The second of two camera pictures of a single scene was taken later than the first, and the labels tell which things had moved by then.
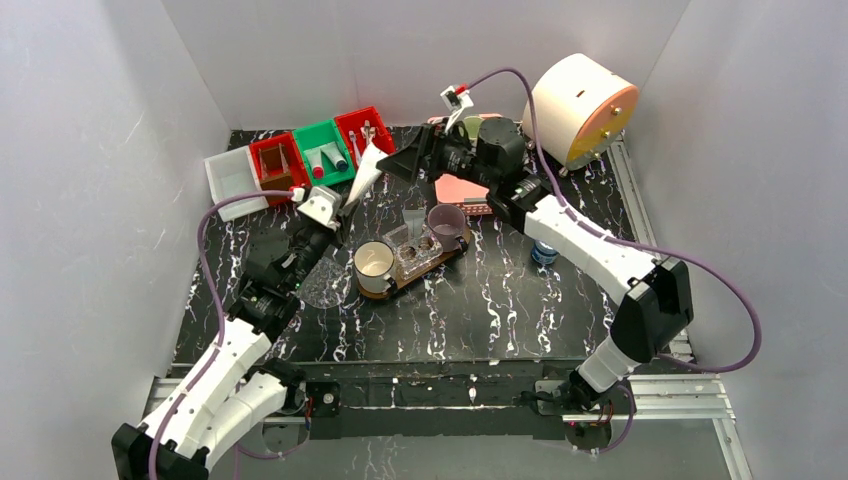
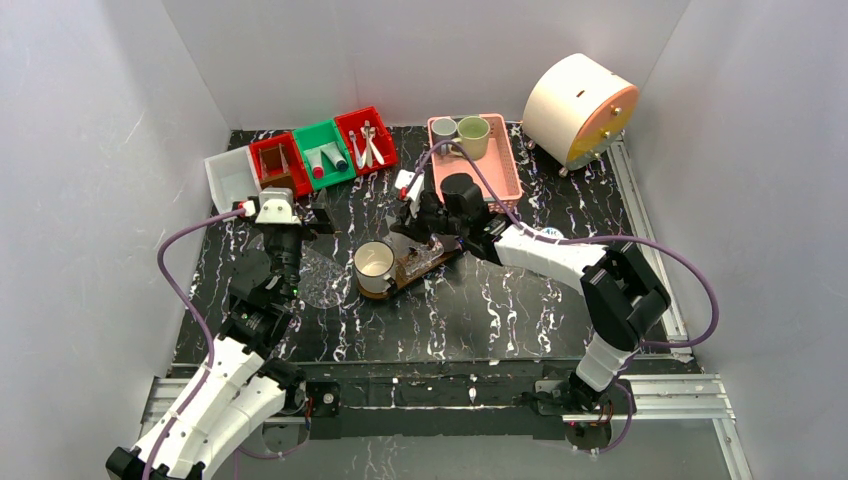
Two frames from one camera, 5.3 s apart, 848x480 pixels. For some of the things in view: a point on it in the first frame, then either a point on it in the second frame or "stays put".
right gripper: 424,153 to 411,221
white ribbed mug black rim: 374,260 stays put
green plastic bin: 317,135 stays put
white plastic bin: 234,173 stays put
